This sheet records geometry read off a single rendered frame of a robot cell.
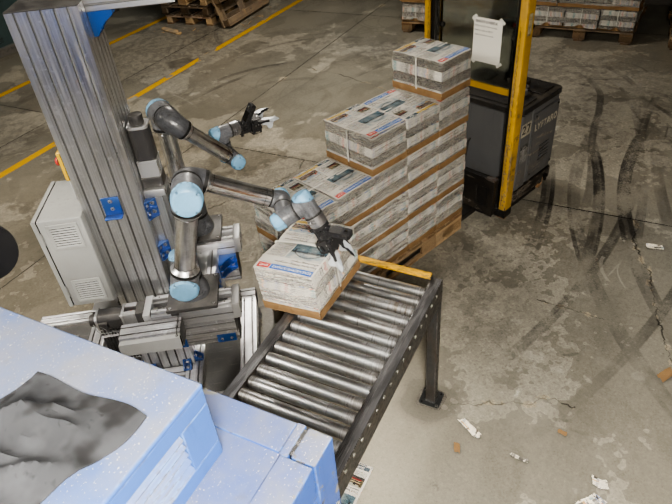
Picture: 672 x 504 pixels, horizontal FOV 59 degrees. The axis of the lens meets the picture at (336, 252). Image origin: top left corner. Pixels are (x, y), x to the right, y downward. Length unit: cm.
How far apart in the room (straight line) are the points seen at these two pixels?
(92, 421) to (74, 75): 159
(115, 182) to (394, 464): 179
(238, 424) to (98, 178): 157
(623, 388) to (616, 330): 42
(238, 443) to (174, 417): 23
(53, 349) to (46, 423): 20
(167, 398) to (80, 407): 14
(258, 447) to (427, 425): 198
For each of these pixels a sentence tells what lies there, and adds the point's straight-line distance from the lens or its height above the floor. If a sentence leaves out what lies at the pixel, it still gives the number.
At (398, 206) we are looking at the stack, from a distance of 358.
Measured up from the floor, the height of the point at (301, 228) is 103.
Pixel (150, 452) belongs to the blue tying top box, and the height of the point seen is 174.
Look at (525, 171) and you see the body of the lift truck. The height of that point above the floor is 25.
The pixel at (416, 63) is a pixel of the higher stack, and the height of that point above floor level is 125.
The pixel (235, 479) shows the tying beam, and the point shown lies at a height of 155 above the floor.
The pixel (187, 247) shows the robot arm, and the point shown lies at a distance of 235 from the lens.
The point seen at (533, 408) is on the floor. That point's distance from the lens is 324.
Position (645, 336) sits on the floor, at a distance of 376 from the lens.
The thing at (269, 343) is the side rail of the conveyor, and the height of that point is 80.
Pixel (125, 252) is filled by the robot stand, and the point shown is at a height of 99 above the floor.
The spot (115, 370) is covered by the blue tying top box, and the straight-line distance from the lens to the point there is 114.
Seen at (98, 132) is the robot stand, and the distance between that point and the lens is 251.
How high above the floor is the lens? 252
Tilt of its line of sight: 38 degrees down
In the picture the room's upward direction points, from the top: 6 degrees counter-clockwise
